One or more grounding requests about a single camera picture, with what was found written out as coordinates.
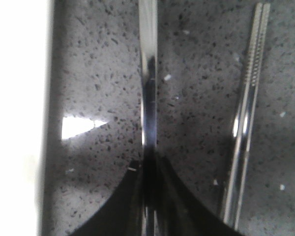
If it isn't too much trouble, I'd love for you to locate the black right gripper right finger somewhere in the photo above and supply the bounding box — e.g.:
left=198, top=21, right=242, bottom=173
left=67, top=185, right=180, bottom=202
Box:
left=156, top=157, right=240, bottom=236

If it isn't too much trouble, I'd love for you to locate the silver metal chopstick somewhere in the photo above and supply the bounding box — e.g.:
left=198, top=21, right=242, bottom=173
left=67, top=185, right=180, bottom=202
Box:
left=230, top=2, right=271, bottom=231
left=222, top=2, right=264, bottom=224

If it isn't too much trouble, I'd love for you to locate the cream rabbit print tray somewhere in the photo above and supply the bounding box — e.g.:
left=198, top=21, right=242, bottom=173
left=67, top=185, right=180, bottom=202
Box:
left=0, top=0, right=53, bottom=236

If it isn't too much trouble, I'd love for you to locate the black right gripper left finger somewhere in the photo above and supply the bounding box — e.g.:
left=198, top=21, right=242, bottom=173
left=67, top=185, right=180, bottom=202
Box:
left=72, top=161, right=143, bottom=236

